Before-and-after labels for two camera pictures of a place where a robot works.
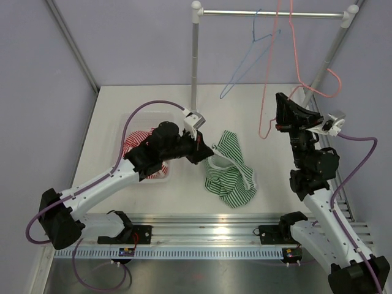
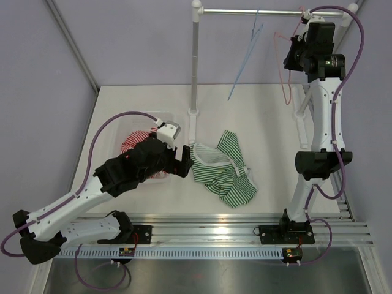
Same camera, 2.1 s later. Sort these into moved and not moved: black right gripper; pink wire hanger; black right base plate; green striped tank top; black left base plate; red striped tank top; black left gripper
Moved: green striped tank top; pink wire hanger; black left gripper; black right gripper
Not moved: red striped tank top; black left base plate; black right base plate
